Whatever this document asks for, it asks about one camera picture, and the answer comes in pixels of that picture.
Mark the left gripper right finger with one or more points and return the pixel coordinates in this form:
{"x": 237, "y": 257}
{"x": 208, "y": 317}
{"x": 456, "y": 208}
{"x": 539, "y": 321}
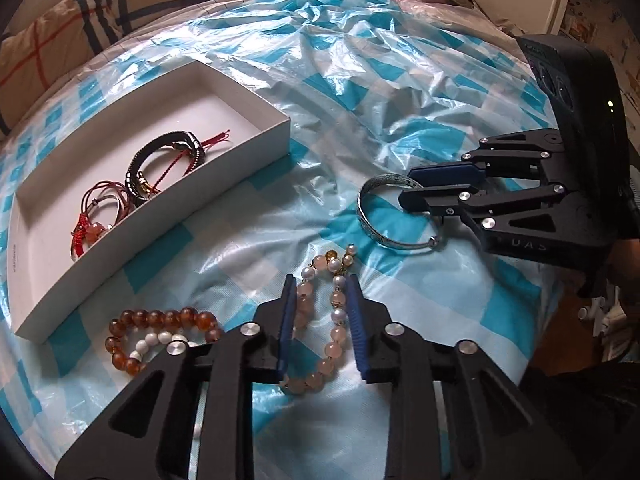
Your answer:
{"x": 356, "y": 306}

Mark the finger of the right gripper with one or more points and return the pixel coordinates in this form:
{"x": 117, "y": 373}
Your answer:
{"x": 451, "y": 173}
{"x": 440, "y": 201}

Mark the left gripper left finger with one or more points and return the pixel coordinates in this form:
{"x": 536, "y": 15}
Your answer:
{"x": 287, "y": 312}

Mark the silver cuff bangle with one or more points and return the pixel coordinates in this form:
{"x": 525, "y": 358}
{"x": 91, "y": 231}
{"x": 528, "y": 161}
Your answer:
{"x": 390, "y": 212}

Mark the person's right hand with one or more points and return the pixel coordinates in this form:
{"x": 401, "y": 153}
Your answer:
{"x": 622, "y": 269}

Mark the blue checkered plastic sheet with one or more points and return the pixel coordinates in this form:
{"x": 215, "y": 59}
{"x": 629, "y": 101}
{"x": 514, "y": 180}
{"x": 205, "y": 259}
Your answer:
{"x": 369, "y": 88}

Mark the white shallow cardboard box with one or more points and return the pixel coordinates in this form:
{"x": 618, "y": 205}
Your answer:
{"x": 124, "y": 178}

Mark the right plaid pillow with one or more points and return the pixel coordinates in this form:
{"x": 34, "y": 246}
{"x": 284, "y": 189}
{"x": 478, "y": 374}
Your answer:
{"x": 63, "y": 38}

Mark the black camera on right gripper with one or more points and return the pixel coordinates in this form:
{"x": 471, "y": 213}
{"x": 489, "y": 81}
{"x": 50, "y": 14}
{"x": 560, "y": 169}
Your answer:
{"x": 581, "y": 84}

